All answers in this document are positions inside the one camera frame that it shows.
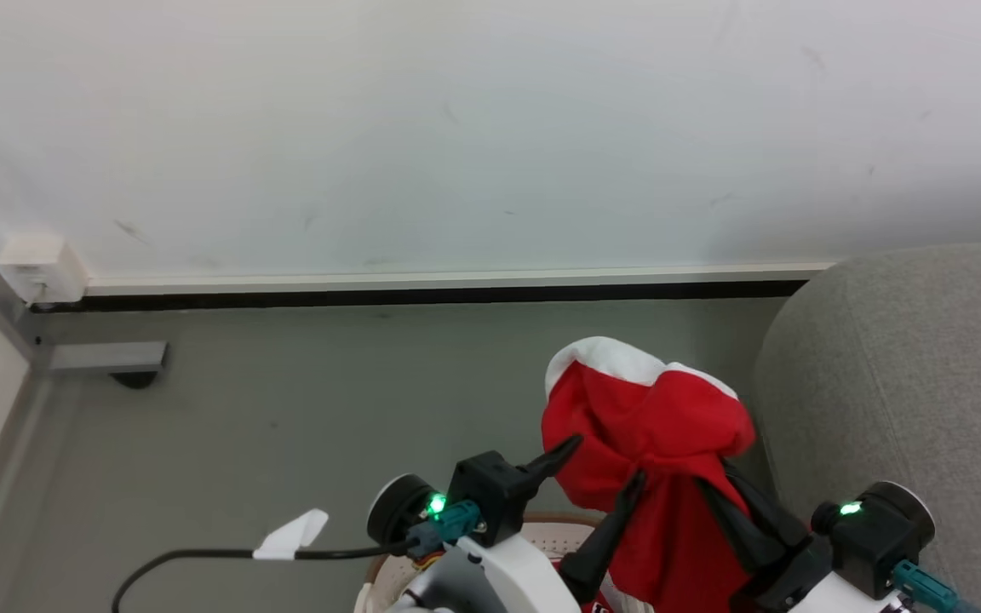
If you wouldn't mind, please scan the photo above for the thin black cable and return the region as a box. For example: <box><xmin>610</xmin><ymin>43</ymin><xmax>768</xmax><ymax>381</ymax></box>
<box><xmin>111</xmin><ymin>538</ymin><xmax>420</xmax><ymax>613</ymax></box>

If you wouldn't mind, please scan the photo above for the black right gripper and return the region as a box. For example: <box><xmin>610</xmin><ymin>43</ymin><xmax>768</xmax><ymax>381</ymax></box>
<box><xmin>693</xmin><ymin>457</ymin><xmax>914</xmax><ymax>613</ymax></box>

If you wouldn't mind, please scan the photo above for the grey fabric sofa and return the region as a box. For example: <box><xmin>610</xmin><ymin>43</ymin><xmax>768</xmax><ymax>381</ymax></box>
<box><xmin>750</xmin><ymin>243</ymin><xmax>981</xmax><ymax>613</ymax></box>

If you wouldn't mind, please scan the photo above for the white wall cable trunking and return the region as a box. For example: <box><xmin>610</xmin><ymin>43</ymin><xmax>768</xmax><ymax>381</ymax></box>
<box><xmin>84</xmin><ymin>262</ymin><xmax>838</xmax><ymax>298</ymax></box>

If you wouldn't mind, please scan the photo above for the white tape tag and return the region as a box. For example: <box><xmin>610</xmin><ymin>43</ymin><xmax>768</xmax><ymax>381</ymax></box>
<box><xmin>252</xmin><ymin>508</ymin><xmax>330</xmax><ymax>562</ymax></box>

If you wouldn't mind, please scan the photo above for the black baseboard strip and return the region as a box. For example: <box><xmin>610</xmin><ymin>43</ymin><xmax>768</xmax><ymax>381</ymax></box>
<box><xmin>29</xmin><ymin>279</ymin><xmax>810</xmax><ymax>314</ymax></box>

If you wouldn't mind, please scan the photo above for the white laundry basket brown rim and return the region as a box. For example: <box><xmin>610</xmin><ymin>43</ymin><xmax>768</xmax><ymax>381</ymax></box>
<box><xmin>354</xmin><ymin>511</ymin><xmax>628</xmax><ymax>613</ymax></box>

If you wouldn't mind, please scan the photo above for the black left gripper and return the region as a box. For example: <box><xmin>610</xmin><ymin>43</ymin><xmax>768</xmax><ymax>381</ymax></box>
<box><xmin>446</xmin><ymin>433</ymin><xmax>649</xmax><ymax>607</ymax></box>

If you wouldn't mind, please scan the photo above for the red and white garment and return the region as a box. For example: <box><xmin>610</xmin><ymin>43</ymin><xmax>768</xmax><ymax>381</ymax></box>
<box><xmin>540</xmin><ymin>335</ymin><xmax>758</xmax><ymax>613</ymax></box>

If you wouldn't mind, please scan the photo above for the white wall junction box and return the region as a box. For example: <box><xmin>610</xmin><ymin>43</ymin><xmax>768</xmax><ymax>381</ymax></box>
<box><xmin>0</xmin><ymin>233</ymin><xmax>91</xmax><ymax>307</ymax></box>

